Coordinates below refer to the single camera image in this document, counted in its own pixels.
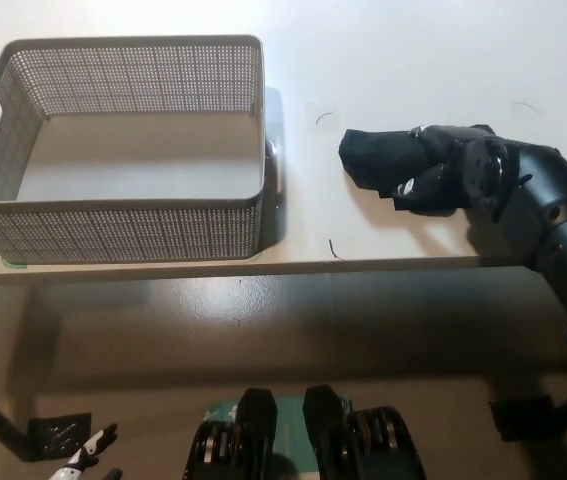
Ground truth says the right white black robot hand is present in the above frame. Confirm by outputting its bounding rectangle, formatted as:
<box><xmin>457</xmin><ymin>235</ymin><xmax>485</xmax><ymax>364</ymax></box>
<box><xmin>395</xmin><ymin>122</ymin><xmax>521</xmax><ymax>222</ymax></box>

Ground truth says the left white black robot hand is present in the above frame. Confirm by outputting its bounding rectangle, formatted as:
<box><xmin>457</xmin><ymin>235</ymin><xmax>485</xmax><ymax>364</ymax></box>
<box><xmin>45</xmin><ymin>422</ymin><xmax>125</xmax><ymax>480</ymax></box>

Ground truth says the black ribbed robot body block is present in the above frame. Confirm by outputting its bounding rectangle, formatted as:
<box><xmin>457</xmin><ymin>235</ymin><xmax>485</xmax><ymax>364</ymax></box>
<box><xmin>182</xmin><ymin>387</ymin><xmax>282</xmax><ymax>480</ymax></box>
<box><xmin>302</xmin><ymin>384</ymin><xmax>427</xmax><ymax>480</ymax></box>

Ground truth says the grey perforated plastic basket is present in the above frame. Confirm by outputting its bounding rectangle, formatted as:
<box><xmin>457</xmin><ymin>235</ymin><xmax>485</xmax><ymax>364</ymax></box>
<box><xmin>0</xmin><ymin>33</ymin><xmax>268</xmax><ymax>266</ymax></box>

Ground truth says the black floor tape patch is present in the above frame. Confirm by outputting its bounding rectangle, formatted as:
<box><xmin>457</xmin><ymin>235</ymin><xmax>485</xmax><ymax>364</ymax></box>
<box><xmin>27</xmin><ymin>412</ymin><xmax>93</xmax><ymax>461</ymax></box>

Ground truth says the black fabric pencil case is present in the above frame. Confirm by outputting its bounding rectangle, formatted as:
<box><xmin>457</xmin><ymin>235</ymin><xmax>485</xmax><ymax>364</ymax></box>
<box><xmin>338</xmin><ymin>127</ymin><xmax>469</xmax><ymax>216</ymax></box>

